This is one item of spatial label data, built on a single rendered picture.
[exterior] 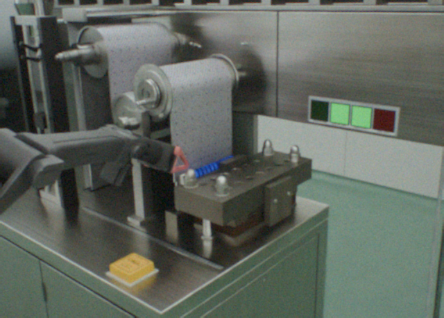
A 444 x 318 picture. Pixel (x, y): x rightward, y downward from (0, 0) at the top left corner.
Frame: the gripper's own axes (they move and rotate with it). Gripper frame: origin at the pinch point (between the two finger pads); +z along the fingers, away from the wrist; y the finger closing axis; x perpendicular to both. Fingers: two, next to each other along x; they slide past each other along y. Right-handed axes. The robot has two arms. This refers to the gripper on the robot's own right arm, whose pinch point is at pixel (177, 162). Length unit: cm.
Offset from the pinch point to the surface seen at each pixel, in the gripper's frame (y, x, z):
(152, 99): -3.8, 12.7, -12.0
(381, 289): 4, -23, 174
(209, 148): 0.2, 6.9, 10.3
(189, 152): 0.2, 3.8, 2.9
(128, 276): 12.9, -27.4, -17.0
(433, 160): -14, 70, 265
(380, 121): 41, 25, 21
